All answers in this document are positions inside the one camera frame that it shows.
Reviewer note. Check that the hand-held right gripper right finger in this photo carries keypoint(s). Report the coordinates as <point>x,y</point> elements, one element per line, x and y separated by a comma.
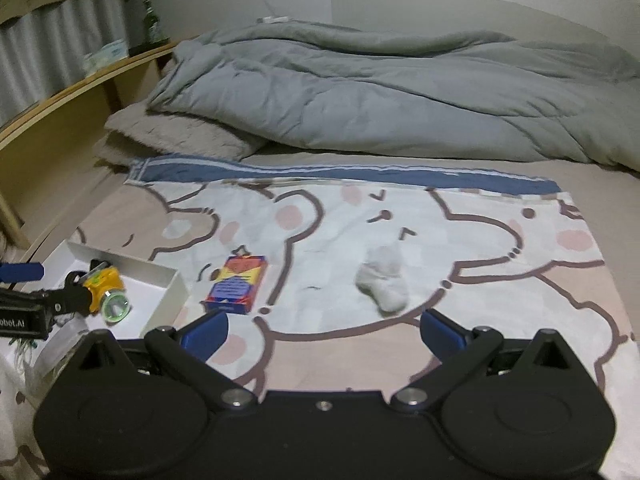
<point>442,334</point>

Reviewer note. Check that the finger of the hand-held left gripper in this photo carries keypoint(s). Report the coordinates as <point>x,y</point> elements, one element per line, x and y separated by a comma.
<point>70,300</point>
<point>22,271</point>

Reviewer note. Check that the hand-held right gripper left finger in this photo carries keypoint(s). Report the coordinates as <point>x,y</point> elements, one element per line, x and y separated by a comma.
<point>205,334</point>

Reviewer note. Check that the yellow headlamp flashlight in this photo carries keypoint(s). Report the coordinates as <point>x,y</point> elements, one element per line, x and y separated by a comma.
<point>102,282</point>

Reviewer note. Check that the white cardboard box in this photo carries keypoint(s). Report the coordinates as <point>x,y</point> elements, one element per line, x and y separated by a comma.
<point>150,290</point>

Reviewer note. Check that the clear plastic bag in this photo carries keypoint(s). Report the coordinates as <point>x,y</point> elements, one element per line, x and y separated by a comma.
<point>65,342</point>

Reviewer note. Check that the colourful card box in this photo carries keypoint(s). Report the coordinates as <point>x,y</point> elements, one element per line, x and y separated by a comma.
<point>235,285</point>

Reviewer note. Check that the plain white sock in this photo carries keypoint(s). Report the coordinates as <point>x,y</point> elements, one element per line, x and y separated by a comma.
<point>382,282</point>

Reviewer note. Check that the bear printed blanket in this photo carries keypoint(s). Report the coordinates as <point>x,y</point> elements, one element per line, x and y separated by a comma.
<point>475,240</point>

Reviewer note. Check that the wooden headboard shelf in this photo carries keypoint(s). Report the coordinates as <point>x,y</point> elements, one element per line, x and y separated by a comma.
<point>60,150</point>

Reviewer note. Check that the beige fluffy blanket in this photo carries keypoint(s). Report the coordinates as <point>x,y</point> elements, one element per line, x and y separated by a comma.
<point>190,135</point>

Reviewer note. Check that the bed with beige sheet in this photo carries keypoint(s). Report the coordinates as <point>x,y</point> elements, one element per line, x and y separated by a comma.
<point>600,200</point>

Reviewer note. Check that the grey curtain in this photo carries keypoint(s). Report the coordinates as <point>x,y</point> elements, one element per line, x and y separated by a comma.
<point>50,50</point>

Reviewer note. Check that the tissue pack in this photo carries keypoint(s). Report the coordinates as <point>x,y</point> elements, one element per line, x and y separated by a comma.
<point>105,55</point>

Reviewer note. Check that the grey duvet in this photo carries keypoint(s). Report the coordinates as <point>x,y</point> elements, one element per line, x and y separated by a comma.
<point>375,90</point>

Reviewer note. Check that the green glass bottle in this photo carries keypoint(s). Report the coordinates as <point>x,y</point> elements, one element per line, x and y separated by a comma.
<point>150,25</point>

